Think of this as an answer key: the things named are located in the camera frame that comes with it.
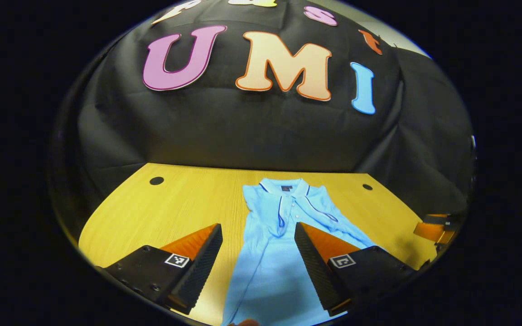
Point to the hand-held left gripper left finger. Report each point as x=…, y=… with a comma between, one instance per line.
x=206, y=265

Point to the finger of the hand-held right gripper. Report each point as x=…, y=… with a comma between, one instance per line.
x=444, y=219
x=428, y=231

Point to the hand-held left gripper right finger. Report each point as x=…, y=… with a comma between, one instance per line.
x=317, y=271

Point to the black backdrop cloth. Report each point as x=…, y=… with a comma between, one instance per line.
x=243, y=131

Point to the light blue T-shirt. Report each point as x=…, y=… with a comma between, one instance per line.
x=265, y=271

